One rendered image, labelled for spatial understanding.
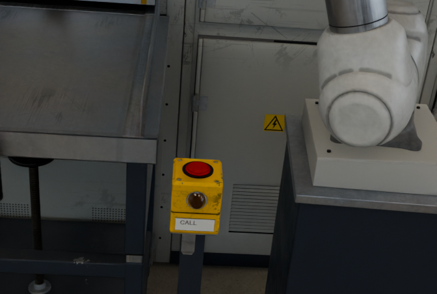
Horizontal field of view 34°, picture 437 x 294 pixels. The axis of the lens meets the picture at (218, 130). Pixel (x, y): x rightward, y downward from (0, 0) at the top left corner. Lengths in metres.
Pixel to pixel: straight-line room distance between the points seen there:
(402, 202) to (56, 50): 0.85
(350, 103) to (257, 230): 1.17
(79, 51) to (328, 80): 0.70
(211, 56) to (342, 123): 0.84
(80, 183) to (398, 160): 1.11
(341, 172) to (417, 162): 0.15
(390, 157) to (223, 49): 0.71
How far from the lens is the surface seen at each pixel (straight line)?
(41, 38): 1.78
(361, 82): 1.17
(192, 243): 1.20
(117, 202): 2.24
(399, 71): 1.21
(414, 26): 1.40
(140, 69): 1.61
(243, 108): 2.04
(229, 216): 2.24
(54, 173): 2.21
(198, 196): 1.11
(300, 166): 1.48
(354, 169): 1.41
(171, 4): 1.94
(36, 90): 1.52
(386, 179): 1.44
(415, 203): 1.44
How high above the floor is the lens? 1.50
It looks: 28 degrees down
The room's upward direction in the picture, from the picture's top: 5 degrees clockwise
